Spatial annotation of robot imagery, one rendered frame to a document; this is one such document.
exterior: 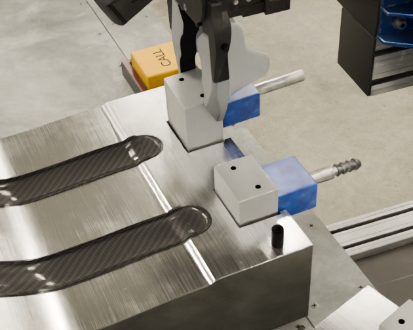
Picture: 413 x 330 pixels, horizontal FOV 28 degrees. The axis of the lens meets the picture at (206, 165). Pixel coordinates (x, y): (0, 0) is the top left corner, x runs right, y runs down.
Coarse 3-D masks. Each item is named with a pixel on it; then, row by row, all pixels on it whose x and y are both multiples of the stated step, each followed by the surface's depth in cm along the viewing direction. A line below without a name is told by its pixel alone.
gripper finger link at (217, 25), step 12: (216, 0) 65; (216, 12) 65; (204, 24) 67; (216, 24) 65; (228, 24) 65; (216, 36) 65; (228, 36) 66; (216, 48) 66; (228, 48) 66; (216, 60) 67; (216, 72) 68; (228, 72) 69
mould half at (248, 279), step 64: (64, 128) 79; (128, 128) 78; (64, 192) 72; (128, 192) 72; (192, 192) 71; (0, 256) 66; (192, 256) 66; (256, 256) 65; (0, 320) 60; (64, 320) 62; (128, 320) 62; (192, 320) 65; (256, 320) 69
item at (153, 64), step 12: (144, 48) 99; (156, 48) 98; (168, 48) 98; (132, 60) 98; (144, 60) 97; (156, 60) 96; (168, 60) 96; (144, 72) 95; (156, 72) 95; (168, 72) 95; (156, 84) 95
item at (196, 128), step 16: (176, 80) 75; (192, 80) 75; (272, 80) 77; (288, 80) 78; (176, 96) 73; (192, 96) 73; (240, 96) 75; (256, 96) 75; (176, 112) 75; (192, 112) 72; (208, 112) 73; (240, 112) 75; (256, 112) 76; (176, 128) 77; (192, 128) 74; (208, 128) 75; (192, 144) 75; (208, 144) 76
